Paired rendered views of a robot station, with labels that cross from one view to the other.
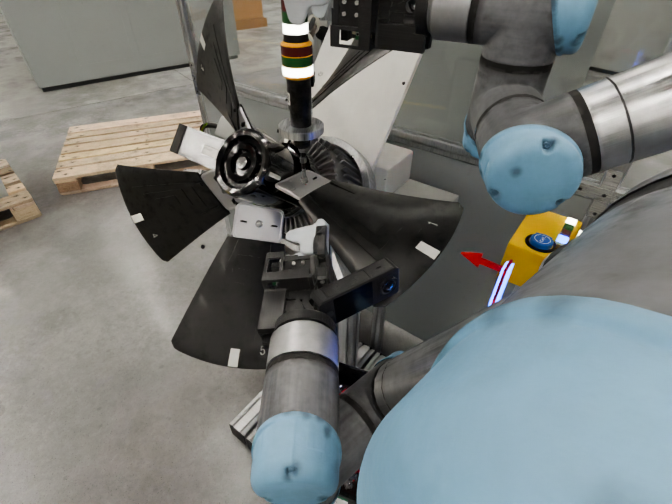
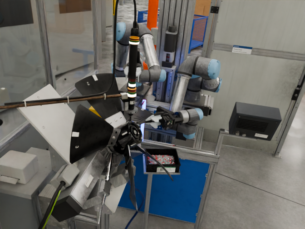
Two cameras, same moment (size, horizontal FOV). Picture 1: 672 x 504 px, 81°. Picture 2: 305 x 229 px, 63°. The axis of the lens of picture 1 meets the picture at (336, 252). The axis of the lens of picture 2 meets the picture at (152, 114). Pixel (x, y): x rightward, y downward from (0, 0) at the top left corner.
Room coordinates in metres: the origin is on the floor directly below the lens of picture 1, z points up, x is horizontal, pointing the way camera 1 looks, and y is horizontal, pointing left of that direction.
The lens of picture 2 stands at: (1.02, 1.09, 1.88)
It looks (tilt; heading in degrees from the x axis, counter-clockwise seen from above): 29 degrees down; 242
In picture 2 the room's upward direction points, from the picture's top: 5 degrees clockwise
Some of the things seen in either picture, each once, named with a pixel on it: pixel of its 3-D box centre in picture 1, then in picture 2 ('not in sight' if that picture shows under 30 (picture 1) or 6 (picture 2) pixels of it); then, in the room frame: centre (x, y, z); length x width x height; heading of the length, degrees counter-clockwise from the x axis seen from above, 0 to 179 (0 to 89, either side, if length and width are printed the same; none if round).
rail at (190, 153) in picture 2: not in sight; (154, 147); (0.29, -0.17, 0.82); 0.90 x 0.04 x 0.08; 143
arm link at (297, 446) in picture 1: (298, 428); (193, 115); (0.17, 0.03, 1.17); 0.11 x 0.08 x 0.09; 0
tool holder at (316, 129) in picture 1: (300, 97); (129, 102); (0.60, 0.05, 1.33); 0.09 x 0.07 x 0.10; 178
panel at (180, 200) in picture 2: not in sight; (150, 185); (0.29, -0.17, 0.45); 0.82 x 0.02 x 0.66; 143
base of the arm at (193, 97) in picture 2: not in sight; (192, 92); (-0.15, -0.42, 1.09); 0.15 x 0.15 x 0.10
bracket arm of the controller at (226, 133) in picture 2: not in sight; (238, 134); (-0.13, 0.14, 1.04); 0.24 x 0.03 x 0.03; 143
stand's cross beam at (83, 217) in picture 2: not in sight; (85, 218); (0.84, 0.03, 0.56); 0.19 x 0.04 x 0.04; 143
